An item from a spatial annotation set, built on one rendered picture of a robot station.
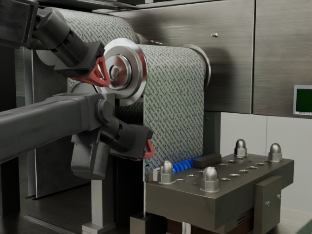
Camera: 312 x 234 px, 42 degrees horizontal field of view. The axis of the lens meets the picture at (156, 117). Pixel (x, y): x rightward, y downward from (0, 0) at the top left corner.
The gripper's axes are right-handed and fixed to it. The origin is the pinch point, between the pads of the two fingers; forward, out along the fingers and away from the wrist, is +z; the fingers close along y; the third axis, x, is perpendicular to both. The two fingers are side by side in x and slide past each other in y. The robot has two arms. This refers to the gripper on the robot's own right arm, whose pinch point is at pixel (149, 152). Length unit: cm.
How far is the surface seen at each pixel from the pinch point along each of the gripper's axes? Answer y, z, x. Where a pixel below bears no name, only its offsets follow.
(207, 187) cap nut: 16.9, -1.7, -4.9
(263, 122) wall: -87, 248, 93
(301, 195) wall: -51, 274, 42
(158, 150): 0.3, 2.4, 1.4
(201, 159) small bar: 5.8, 11.9, 2.9
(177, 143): 0.3, 8.6, 5.0
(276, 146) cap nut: 17.0, 26.1, 12.4
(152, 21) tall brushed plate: -24, 13, 42
